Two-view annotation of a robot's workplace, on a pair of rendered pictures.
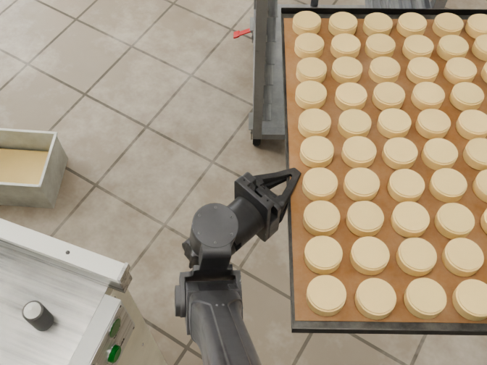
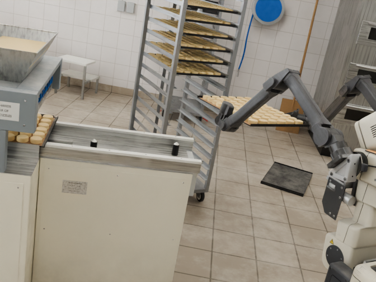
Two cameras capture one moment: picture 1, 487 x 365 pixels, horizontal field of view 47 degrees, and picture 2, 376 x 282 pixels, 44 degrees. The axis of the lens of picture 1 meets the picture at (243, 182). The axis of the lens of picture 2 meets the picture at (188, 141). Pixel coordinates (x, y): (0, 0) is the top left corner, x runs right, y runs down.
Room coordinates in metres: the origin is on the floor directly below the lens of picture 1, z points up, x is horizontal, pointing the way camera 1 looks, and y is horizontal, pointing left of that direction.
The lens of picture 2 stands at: (-1.65, 1.38, 1.71)
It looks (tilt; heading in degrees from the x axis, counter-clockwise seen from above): 20 degrees down; 329
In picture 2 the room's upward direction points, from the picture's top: 10 degrees clockwise
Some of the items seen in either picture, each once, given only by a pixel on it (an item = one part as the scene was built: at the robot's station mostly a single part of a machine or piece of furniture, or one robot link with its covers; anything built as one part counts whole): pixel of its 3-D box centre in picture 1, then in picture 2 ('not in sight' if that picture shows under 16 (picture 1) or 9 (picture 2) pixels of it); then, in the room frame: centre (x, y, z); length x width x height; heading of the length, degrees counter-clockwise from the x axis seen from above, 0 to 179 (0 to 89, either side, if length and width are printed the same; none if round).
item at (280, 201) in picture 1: (275, 193); not in sight; (0.40, -0.05, 1.00); 0.09 x 0.07 x 0.07; 134
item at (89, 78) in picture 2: not in sight; (76, 75); (4.11, -0.23, 0.23); 0.44 x 0.44 x 0.46; 50
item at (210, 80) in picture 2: not in sight; (203, 77); (1.43, -0.47, 0.96); 0.64 x 0.03 x 0.03; 179
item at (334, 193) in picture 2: not in sight; (357, 191); (-0.41, -0.25, 0.93); 0.28 x 0.16 x 0.22; 89
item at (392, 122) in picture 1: (393, 123); not in sight; (0.52, -0.23, 1.01); 0.05 x 0.05 x 0.02
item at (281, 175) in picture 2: not in sight; (287, 177); (1.45, -1.63, 0.02); 0.60 x 0.40 x 0.03; 131
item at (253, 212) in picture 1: (240, 220); not in sight; (0.35, 0.00, 1.01); 0.07 x 0.07 x 0.10; 44
